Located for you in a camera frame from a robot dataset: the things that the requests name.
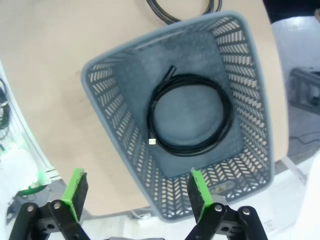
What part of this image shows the aluminium table frame rail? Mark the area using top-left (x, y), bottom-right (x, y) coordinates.
top-left (0, 57), bottom-right (63, 186)

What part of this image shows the grey plastic lattice basket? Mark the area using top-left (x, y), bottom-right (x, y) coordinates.
top-left (80, 9), bottom-right (276, 223)

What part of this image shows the black floor cable bundle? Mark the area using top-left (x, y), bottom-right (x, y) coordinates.
top-left (0, 78), bottom-right (12, 138)

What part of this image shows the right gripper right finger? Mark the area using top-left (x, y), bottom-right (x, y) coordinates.
top-left (184, 168), bottom-right (268, 240)

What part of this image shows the black power cable angled plug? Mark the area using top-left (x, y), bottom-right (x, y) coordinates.
top-left (146, 0), bottom-right (224, 25)

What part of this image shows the black USB cable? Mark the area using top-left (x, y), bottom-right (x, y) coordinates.
top-left (146, 65), bottom-right (232, 158)

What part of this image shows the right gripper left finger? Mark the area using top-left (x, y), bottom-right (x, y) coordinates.
top-left (8, 167), bottom-right (91, 240)

